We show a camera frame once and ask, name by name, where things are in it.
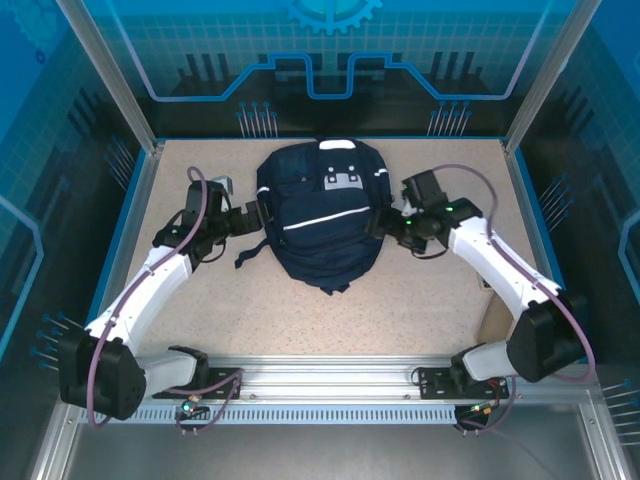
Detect blue printed side panel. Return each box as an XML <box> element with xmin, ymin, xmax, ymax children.
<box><xmin>0</xmin><ymin>0</ymin><xmax>151</xmax><ymax>480</ymax></box>
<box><xmin>514</xmin><ymin>0</ymin><xmax>640</xmax><ymax>480</ymax></box>

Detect aluminium frame rail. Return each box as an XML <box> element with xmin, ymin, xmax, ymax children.
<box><xmin>64</xmin><ymin>353</ymin><xmax>596</xmax><ymax>404</ymax></box>

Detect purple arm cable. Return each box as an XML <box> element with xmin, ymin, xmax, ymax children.
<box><xmin>85</xmin><ymin>166</ymin><xmax>247</xmax><ymax>436</ymax></box>
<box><xmin>429</xmin><ymin>163</ymin><xmax>597</xmax><ymax>436</ymax></box>

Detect aluminium table side rail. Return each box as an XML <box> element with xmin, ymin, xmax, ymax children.
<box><xmin>502</xmin><ymin>139</ymin><xmax>571</xmax><ymax>361</ymax></box>
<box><xmin>82</xmin><ymin>141</ymin><xmax>167</xmax><ymax>364</ymax></box>

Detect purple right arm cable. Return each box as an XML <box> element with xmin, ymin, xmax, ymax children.
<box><xmin>429</xmin><ymin>163</ymin><xmax>597</xmax><ymax>436</ymax></box>

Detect aluminium frame post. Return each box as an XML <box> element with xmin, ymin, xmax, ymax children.
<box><xmin>502</xmin><ymin>0</ymin><xmax>601</xmax><ymax>155</ymax></box>
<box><xmin>54</xmin><ymin>0</ymin><xmax>166</xmax><ymax>155</ymax></box>

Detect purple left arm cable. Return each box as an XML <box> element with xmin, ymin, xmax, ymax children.
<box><xmin>85</xmin><ymin>166</ymin><xmax>247</xmax><ymax>436</ymax></box>

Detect blue printed back panel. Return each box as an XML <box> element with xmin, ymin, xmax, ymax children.
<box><xmin>64</xmin><ymin>0</ymin><xmax>586</xmax><ymax>140</ymax></box>

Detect grey metal shelf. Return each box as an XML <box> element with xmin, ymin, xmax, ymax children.
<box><xmin>29</xmin><ymin>389</ymin><xmax>621</xmax><ymax>480</ymax></box>

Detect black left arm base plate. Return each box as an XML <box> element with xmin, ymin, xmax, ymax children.
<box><xmin>152</xmin><ymin>367</ymin><xmax>245</xmax><ymax>400</ymax></box>

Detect navy blue backpack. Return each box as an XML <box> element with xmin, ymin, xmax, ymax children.
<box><xmin>234</xmin><ymin>137</ymin><xmax>396</xmax><ymax>296</ymax></box>

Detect slotted grey cable duct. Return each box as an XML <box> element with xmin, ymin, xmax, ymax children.
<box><xmin>77</xmin><ymin>405</ymin><xmax>459</xmax><ymax>426</ymax></box>

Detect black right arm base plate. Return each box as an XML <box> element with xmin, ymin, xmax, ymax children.
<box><xmin>417</xmin><ymin>367</ymin><xmax>511</xmax><ymax>400</ymax></box>

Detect small connector with green light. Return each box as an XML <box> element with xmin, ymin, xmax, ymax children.
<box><xmin>174</xmin><ymin>394</ymin><xmax>209</xmax><ymax>421</ymax></box>
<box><xmin>467</xmin><ymin>399</ymin><xmax>504</xmax><ymax>419</ymax></box>

